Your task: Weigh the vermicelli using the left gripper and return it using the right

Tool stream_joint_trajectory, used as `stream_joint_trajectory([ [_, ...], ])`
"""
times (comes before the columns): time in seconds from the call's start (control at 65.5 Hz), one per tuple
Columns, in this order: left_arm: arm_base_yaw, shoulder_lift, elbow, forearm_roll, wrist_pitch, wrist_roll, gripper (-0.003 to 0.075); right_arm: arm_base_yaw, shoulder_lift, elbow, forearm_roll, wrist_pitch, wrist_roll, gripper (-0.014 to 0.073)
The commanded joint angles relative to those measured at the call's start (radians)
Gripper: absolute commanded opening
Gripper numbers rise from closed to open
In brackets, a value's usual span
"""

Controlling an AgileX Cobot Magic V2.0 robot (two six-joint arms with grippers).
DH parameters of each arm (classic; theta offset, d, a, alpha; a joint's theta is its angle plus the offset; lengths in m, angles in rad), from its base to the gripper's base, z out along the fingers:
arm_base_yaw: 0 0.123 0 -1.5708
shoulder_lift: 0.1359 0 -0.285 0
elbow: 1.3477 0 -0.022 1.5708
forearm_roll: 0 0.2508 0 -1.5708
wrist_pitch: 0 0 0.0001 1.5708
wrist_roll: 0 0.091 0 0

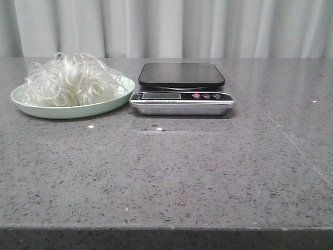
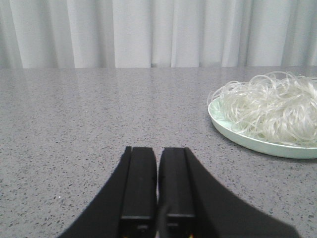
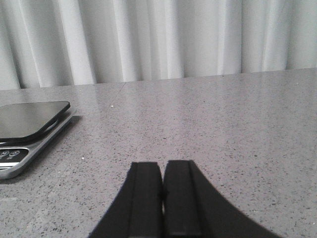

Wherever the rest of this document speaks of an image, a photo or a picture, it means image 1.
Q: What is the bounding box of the white vermicelli noodle bundle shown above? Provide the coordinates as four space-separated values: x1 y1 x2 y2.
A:
22 52 129 107

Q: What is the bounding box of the black silver kitchen scale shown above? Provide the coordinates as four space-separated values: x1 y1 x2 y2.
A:
130 62 236 116

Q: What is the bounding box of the light green plate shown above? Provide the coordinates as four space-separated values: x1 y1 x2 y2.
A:
10 77 135 119

